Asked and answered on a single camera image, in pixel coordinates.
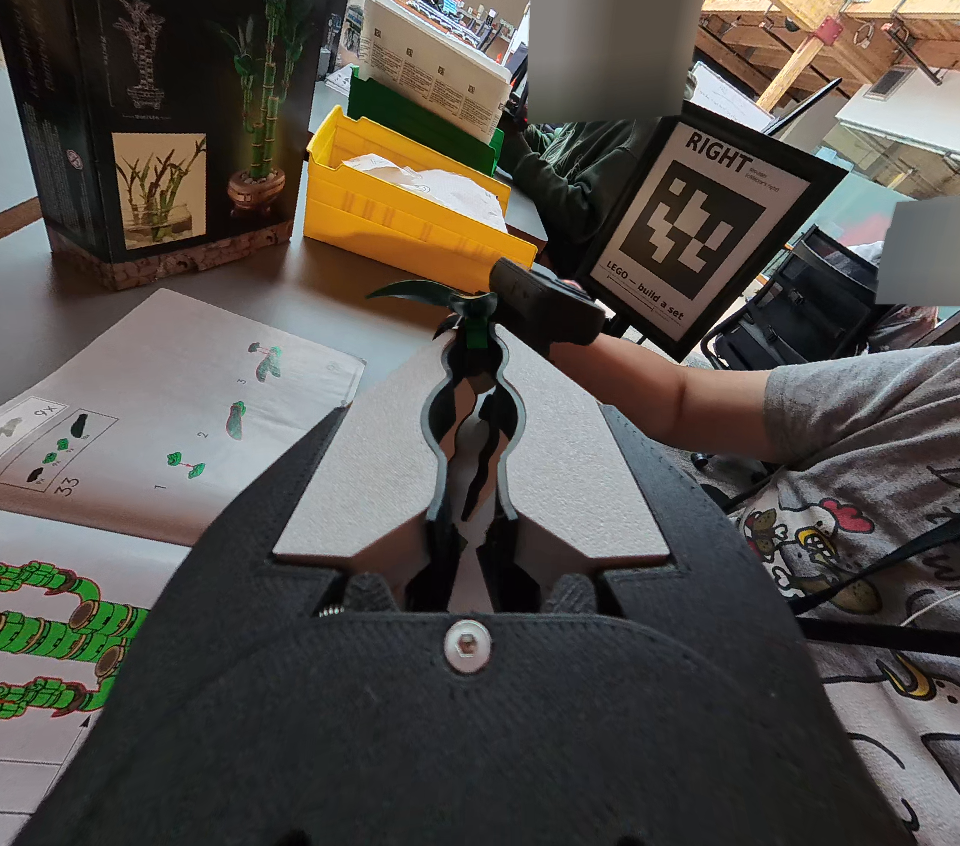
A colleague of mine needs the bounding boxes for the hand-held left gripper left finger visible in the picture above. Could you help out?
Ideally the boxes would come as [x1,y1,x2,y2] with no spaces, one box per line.
[271,336,470,610]

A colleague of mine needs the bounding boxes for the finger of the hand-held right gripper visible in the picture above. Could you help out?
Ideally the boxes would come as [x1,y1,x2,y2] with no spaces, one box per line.
[450,396,502,524]

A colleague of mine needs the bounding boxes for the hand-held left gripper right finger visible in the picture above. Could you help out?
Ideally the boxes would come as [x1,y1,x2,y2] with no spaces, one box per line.
[476,327,672,613]

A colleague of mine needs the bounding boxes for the green lego leaf assembly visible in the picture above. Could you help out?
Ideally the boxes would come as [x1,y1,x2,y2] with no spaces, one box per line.
[366,279,502,352]

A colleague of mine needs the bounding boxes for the person's right forearm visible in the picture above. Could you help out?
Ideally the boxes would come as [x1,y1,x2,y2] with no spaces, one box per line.
[551,336,781,464]

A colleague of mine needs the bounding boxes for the black lego set box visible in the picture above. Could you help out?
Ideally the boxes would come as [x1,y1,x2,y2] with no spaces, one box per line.
[0,0,339,293]

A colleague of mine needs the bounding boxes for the crumpled white paper bag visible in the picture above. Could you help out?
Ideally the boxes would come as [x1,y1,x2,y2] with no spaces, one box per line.
[341,153,511,233]

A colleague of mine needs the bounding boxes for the open instruction booklet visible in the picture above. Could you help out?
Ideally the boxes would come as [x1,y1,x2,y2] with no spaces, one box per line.
[0,288,367,760]

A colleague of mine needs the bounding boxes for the yellow plastic bin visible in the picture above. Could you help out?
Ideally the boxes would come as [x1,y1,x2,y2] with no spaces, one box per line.
[303,105,540,292]

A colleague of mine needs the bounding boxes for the green plastic bin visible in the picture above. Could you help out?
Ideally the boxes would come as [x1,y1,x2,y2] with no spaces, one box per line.
[346,66,505,178]

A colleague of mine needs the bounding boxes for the black framed marker sign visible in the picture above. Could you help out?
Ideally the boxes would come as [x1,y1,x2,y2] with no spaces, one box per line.
[581,102,849,363]

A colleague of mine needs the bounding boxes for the black mesh office chair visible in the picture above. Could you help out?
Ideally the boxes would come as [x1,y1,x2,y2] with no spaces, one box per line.
[701,223,882,370]

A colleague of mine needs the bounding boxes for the white board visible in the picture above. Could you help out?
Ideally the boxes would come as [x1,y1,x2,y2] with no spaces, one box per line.
[688,62,777,134]

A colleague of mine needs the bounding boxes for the cluttered background table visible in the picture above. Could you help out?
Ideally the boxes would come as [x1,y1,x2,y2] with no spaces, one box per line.
[408,0,530,55]

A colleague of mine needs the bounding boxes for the black shoulder strap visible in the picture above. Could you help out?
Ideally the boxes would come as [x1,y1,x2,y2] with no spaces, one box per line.
[787,516,960,659]

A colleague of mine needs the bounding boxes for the thin white cable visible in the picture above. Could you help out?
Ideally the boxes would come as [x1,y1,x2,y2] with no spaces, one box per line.
[903,591,960,625]

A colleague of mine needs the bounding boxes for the metal wall vent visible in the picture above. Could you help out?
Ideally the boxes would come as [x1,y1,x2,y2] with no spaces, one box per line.
[862,66,918,103]

